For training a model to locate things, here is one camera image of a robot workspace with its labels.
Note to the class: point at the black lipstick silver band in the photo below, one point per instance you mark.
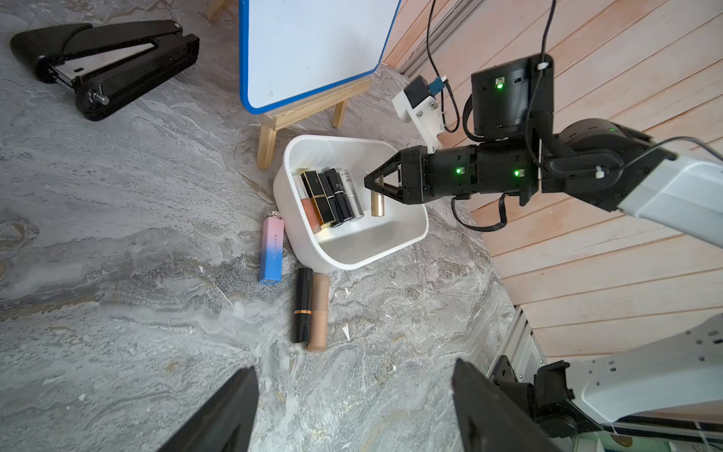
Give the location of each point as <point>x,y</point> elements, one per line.
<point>337,213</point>

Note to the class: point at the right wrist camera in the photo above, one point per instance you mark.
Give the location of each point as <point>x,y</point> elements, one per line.
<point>418,104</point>

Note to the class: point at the black lipstick gold band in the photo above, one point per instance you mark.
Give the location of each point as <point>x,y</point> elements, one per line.
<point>302,312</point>

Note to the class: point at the black gold square lipstick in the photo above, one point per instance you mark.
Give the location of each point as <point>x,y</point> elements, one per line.
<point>320,201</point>

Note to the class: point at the black round lipstick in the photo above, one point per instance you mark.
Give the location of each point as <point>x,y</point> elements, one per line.
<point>341,198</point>

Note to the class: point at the white plastic storage box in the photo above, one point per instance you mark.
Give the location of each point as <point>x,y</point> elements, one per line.
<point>356,243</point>

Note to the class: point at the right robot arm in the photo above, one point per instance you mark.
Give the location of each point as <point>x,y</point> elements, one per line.
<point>513,151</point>

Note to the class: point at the pink gloss silver cap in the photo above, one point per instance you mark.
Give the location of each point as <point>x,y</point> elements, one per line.
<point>307,205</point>

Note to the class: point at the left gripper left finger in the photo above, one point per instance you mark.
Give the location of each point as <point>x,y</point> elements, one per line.
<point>225,421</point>

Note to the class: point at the silver lipstick tube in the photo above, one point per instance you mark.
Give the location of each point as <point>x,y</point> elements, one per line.
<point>351,194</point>

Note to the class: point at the gold lipstick tube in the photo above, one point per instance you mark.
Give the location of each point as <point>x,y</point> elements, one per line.
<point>377,204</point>

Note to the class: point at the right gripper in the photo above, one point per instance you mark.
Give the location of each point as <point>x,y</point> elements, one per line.
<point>413,189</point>

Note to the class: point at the black stapler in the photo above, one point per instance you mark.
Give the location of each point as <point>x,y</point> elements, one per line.
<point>106,67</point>

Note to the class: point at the pink blue gradient lipstick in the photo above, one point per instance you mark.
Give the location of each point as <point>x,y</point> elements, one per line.
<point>272,250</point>

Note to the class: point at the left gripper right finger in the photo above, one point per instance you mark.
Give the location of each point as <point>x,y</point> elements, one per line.
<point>489,420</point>

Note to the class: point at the beige lipstick tube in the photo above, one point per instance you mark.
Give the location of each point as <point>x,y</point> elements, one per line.
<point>318,340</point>

